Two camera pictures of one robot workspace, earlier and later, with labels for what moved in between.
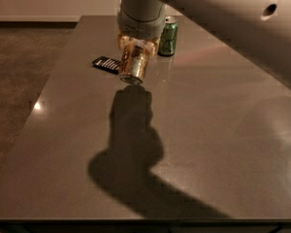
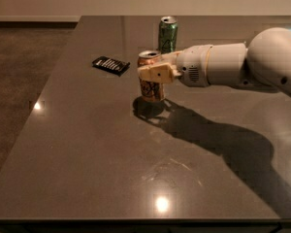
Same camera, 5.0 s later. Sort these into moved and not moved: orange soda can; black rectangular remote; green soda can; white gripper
Moved: orange soda can; white gripper
Not moved: green soda can; black rectangular remote
